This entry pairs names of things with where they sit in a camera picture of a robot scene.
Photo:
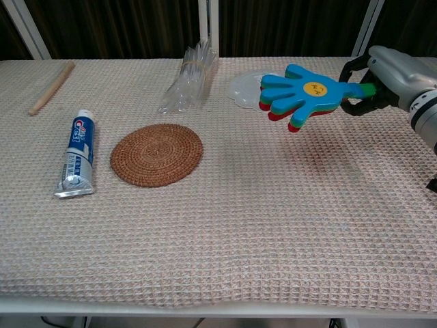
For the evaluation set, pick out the clear plastic straw bundle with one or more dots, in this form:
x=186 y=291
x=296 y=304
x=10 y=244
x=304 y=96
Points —
x=193 y=82

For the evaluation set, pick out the blue hand-shaped clapper toy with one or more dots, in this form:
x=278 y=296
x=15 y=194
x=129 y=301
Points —
x=307 y=100

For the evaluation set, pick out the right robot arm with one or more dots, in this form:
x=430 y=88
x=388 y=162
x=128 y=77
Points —
x=426 y=118

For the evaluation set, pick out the blue white toothpaste tube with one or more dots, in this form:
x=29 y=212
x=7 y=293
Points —
x=79 y=150

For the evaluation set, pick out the light wooden stick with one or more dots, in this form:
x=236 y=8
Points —
x=51 y=89

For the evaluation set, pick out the white frame post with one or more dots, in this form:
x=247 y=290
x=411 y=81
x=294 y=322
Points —
x=208 y=20
x=368 y=27
x=29 y=30

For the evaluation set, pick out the round woven brown coaster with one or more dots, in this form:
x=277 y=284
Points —
x=157 y=155

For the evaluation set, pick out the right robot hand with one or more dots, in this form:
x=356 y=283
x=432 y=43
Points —
x=392 y=75

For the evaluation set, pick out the beige waffle-weave tablecloth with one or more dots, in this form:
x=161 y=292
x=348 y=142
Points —
x=218 y=232

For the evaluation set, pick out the black pleated curtain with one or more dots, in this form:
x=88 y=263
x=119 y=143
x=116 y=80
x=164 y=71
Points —
x=119 y=27

